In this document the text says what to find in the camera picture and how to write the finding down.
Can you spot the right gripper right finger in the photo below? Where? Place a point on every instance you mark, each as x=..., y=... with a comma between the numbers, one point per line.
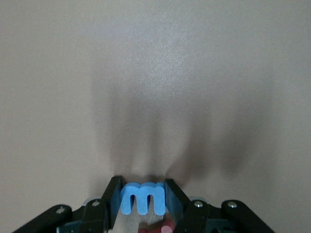
x=194, y=218

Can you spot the brown table cover sheet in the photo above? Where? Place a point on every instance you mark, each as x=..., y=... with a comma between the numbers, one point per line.
x=155, y=60

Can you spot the blue foam letter E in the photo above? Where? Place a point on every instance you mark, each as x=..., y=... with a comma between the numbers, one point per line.
x=143, y=191

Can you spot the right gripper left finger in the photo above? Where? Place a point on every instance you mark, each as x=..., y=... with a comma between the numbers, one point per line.
x=97, y=213

